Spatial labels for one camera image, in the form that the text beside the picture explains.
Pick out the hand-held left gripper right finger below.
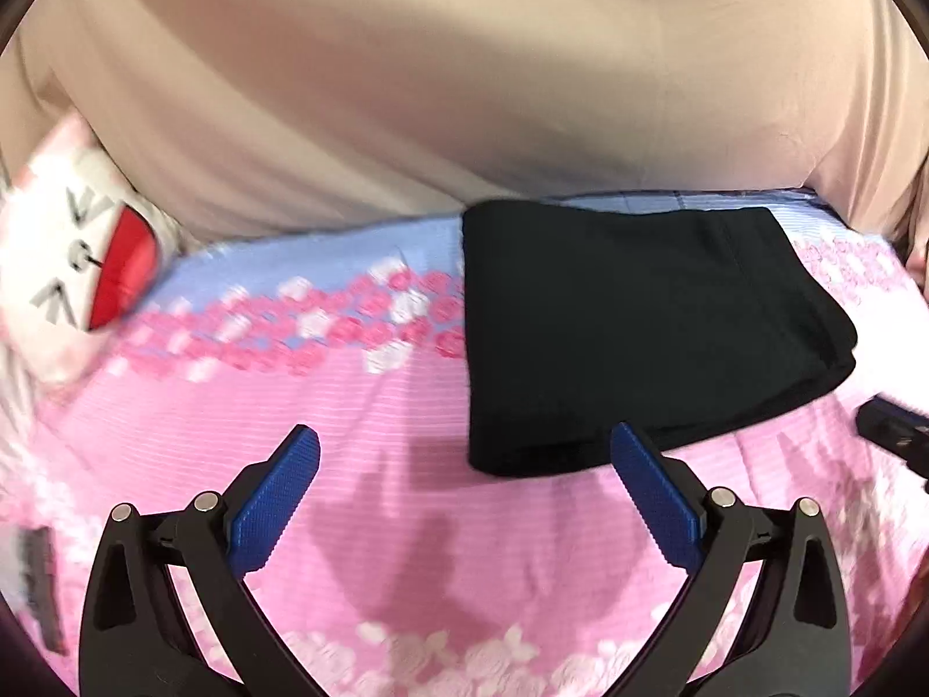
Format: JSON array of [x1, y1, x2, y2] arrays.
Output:
[[610, 421, 852, 697]]

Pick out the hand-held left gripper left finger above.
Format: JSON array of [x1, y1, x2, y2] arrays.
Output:
[[78, 423, 322, 697]]

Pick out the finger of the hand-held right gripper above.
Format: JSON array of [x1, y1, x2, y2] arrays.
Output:
[[855, 392, 929, 489]]

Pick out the pink floral bedsheet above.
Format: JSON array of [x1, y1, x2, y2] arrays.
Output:
[[0, 189, 929, 697]]

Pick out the dark grey flat object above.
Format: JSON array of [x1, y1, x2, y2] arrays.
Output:
[[20, 524, 68, 656]]

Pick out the white cat face pillow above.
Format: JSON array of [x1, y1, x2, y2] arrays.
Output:
[[0, 116, 182, 386]]

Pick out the beige cloth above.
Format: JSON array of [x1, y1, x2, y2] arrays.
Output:
[[0, 0, 929, 248]]

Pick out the black pants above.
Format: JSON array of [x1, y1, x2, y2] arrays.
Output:
[[462, 199, 859, 479]]

